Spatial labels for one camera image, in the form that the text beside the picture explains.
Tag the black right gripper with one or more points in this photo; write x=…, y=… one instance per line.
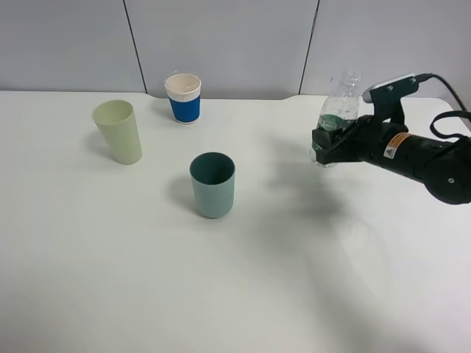
x=365, y=140

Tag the clear green-label water bottle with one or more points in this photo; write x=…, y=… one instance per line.
x=340, y=108

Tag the teal plastic cup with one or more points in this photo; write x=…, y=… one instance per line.
x=213, y=181

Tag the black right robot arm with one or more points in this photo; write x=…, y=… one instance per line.
x=442, y=167

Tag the blue white paper cup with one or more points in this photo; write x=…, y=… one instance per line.
x=183, y=91

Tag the light green plastic cup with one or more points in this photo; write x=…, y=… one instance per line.
x=116, y=121

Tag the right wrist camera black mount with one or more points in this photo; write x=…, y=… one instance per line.
x=386, y=96

